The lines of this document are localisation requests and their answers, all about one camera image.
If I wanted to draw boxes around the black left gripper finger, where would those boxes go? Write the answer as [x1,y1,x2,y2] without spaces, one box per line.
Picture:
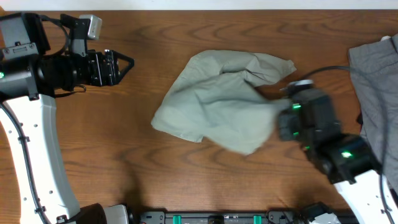
[113,50,135,67]
[116,63,134,83]

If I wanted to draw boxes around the khaki green shorts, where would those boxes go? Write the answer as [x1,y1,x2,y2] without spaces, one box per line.
[151,50,296,155]

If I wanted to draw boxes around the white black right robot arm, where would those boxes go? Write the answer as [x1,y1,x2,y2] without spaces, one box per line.
[278,85,397,223]

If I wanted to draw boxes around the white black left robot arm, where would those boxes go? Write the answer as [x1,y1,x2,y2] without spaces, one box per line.
[1,12,134,224]

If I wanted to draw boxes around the grey shorts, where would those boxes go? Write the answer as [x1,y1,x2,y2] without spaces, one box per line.
[348,35,397,190]

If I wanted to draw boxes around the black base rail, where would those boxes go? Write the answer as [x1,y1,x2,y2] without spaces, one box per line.
[130,202,358,224]

